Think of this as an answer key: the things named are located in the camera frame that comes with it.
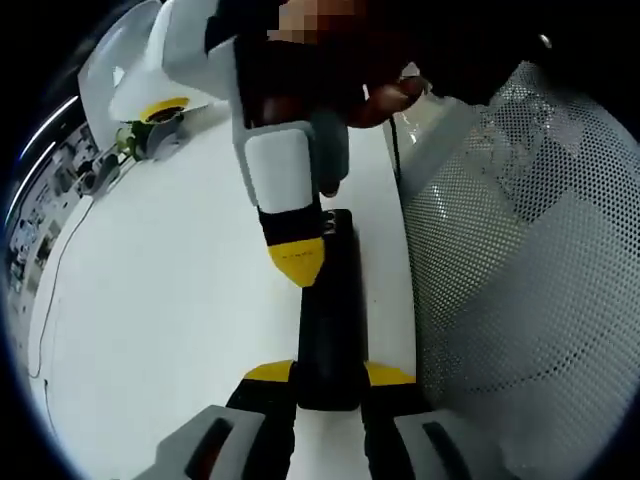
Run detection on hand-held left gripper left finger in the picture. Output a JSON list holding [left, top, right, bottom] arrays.
[[157, 360, 301, 480]]

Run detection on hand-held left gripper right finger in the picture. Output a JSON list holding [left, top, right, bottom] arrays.
[[359, 359, 501, 480]]

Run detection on black remote control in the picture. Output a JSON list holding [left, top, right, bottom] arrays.
[[296, 208, 367, 413]]

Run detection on person's right hand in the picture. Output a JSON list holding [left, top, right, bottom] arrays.
[[349, 62, 431, 129]]

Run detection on green potted plant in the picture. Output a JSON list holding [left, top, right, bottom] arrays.
[[114, 122, 146, 162]]

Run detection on white mesh office chair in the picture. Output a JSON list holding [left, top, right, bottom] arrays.
[[397, 59, 640, 454]]

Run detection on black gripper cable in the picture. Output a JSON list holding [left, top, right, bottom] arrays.
[[387, 112, 404, 179]]

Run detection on black table cable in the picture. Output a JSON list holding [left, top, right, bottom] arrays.
[[27, 193, 97, 382]]

